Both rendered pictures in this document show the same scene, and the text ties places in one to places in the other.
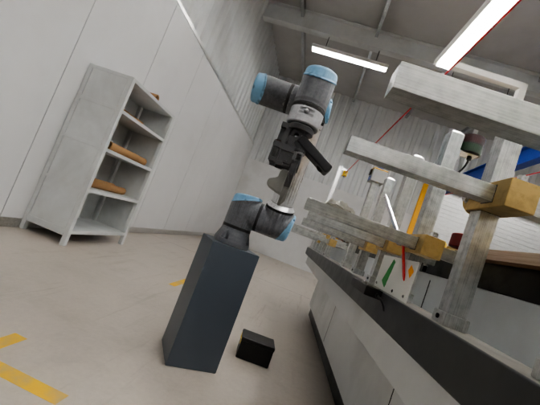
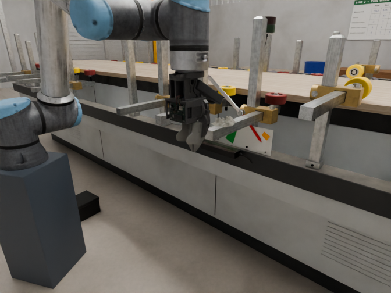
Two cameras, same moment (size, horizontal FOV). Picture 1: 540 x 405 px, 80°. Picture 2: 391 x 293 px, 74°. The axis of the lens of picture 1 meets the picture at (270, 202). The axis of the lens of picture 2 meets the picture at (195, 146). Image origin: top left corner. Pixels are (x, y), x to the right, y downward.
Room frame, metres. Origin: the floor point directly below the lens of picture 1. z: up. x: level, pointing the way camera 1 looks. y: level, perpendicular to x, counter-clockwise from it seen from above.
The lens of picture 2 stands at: (0.43, 0.50, 1.09)
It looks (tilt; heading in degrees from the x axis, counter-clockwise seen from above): 21 degrees down; 307
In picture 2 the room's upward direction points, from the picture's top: straight up
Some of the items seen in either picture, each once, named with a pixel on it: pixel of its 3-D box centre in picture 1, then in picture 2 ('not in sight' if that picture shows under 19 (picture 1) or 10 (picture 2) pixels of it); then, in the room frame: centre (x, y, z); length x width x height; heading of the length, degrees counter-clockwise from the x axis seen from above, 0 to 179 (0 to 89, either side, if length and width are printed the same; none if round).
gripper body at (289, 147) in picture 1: (290, 149); (187, 96); (0.84, 0.00, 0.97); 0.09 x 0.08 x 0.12; 86
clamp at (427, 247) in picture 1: (422, 247); (258, 113); (0.82, -0.41, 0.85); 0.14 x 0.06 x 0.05; 176
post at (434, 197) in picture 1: (427, 214); (254, 88); (0.85, -0.41, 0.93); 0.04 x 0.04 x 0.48; 86
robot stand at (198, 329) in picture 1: (209, 299); (39, 217); (1.68, 0.11, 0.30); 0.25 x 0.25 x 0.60; 22
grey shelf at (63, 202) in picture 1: (108, 164); not in sight; (3.21, 1.64, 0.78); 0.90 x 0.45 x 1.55; 172
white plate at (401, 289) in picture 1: (393, 275); (241, 135); (0.88, -0.38, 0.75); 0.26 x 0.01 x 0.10; 176
